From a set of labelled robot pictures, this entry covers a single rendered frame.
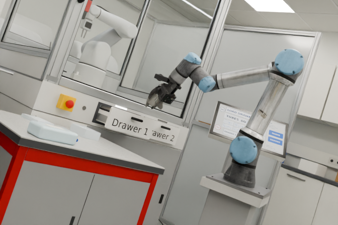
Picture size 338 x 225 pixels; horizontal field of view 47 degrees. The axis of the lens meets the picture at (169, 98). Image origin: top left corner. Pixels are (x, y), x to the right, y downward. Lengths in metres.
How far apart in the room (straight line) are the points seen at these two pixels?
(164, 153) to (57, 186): 1.13
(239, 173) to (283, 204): 2.88
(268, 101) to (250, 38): 2.13
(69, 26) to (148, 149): 0.86
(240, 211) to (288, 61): 0.69
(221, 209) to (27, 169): 0.89
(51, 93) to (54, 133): 0.61
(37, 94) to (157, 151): 0.83
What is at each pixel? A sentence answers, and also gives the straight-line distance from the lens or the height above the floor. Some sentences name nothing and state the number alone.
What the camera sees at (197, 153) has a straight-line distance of 3.76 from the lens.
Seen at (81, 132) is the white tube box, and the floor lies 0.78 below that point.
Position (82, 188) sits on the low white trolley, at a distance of 1.45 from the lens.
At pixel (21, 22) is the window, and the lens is 2.55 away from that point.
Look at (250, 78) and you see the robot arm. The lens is 1.86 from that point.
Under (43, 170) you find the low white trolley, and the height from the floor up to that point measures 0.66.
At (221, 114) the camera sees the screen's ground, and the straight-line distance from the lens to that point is 2.68.
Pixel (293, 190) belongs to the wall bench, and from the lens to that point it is 4.64.
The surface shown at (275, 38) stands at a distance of 3.65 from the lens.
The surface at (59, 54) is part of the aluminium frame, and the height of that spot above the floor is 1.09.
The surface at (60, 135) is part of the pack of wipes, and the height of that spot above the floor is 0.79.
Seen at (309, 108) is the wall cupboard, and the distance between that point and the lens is 5.11.
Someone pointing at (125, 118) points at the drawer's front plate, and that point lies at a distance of 2.00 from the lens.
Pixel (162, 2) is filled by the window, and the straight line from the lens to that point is 2.27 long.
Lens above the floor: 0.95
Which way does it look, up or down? 3 degrees up
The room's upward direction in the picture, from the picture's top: 19 degrees clockwise
